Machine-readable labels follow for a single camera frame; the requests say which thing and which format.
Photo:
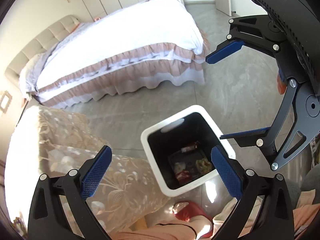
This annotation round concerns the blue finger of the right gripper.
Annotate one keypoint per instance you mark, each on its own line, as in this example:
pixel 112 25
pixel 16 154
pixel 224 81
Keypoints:
pixel 249 133
pixel 223 50

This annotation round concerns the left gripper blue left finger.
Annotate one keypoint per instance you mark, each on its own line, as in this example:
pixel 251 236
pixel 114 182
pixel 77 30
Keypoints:
pixel 93 170

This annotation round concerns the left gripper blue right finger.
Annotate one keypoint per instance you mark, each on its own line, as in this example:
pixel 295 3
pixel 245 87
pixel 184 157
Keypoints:
pixel 227 170

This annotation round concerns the white square trash bin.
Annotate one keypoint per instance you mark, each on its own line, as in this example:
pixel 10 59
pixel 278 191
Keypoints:
pixel 179 150

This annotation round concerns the red slipper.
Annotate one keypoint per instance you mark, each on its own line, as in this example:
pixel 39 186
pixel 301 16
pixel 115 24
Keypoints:
pixel 195 217

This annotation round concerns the floral beige tablecloth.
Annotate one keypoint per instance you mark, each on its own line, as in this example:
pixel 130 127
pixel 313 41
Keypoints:
pixel 53 142

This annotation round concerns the bed with white duvet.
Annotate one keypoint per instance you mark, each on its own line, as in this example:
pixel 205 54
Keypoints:
pixel 139 46

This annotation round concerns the beige tufted headboard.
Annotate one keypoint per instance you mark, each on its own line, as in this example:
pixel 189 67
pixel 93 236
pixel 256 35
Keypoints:
pixel 55 33

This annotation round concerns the framed wall switch panel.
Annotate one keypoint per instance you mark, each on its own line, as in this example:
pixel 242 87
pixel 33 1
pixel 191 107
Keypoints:
pixel 5 101

